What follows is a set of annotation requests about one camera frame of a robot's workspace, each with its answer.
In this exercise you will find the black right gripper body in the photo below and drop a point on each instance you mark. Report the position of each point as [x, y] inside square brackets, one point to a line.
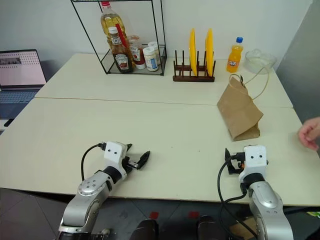
[237, 157]

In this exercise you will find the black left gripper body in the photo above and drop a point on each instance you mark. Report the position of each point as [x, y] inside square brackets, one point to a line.
[127, 163]

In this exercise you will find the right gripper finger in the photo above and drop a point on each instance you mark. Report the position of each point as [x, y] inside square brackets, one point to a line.
[227, 153]
[233, 170]

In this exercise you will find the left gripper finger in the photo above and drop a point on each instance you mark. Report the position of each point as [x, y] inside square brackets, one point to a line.
[129, 146]
[144, 160]

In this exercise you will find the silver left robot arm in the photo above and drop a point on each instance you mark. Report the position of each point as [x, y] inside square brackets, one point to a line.
[85, 197]

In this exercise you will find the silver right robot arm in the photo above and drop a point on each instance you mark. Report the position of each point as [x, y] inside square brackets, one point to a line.
[267, 202]

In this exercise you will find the brown paper bag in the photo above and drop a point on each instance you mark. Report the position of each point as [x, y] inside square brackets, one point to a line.
[237, 112]

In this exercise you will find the person's bare hand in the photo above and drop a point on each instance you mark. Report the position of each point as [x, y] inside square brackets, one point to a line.
[310, 135]

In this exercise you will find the dark rounded shape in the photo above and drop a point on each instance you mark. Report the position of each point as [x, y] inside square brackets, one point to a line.
[146, 230]
[208, 228]

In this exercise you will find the dark wooden dish rack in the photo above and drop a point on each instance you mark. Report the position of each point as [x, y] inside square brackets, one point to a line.
[193, 75]

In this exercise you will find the glass ketchup bottle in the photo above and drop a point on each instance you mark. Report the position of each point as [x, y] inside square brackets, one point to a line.
[121, 58]

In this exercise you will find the white lidded seasoning jar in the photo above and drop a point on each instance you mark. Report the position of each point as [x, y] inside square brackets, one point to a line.
[155, 47]
[150, 60]

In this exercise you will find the green printed packet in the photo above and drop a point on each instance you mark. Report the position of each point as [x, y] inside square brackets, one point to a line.
[314, 215]

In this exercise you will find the red squeeze ketchup bottle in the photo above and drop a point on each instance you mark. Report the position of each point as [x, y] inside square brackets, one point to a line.
[137, 53]

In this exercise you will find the orange soda bottle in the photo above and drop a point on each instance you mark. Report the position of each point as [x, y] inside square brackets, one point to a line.
[234, 56]

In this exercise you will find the yellow plate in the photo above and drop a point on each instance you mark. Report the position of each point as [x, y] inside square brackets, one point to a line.
[192, 51]
[209, 51]

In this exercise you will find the small black flat device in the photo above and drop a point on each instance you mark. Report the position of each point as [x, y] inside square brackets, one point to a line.
[8, 122]

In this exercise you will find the large cooking oil bottle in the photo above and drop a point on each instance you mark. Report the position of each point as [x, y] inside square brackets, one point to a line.
[108, 23]

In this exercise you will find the open laptop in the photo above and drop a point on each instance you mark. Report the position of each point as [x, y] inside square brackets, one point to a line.
[20, 72]

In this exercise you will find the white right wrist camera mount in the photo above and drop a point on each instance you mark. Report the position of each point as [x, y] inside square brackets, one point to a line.
[253, 160]

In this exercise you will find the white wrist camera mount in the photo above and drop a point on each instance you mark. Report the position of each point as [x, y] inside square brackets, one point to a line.
[253, 160]
[113, 153]

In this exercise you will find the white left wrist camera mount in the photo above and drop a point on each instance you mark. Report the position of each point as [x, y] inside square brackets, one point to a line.
[113, 153]

